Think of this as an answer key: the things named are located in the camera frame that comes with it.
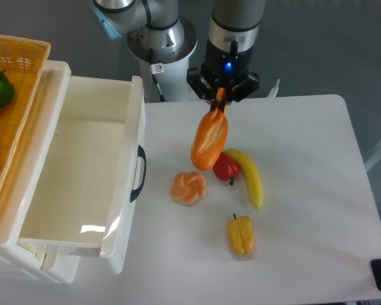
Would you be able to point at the orange woven basket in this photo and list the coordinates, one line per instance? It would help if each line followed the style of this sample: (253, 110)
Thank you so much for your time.
(23, 61)

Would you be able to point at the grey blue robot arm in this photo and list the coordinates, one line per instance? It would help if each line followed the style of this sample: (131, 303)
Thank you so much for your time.
(229, 20)

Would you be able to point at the open upper white drawer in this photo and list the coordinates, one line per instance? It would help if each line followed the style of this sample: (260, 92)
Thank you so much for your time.
(84, 201)

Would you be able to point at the red bell pepper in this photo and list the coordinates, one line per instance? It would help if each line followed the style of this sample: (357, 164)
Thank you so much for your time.
(226, 169)

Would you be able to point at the white plastic drawer cabinet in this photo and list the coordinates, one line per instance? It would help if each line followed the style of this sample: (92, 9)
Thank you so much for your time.
(25, 203)

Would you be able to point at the yellow bell pepper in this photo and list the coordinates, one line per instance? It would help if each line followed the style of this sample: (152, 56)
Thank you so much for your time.
(240, 234)

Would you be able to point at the yellow banana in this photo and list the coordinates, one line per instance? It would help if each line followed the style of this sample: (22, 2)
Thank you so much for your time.
(251, 176)

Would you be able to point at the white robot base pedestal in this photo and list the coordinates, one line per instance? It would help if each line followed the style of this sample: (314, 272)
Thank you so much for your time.
(163, 56)

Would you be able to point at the long orange bread loaf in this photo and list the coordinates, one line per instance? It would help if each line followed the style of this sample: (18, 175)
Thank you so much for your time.
(210, 137)

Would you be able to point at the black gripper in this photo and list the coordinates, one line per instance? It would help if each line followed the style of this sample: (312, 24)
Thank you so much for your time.
(224, 69)

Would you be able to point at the round knotted bread roll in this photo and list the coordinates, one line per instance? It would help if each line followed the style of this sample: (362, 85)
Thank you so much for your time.
(188, 187)

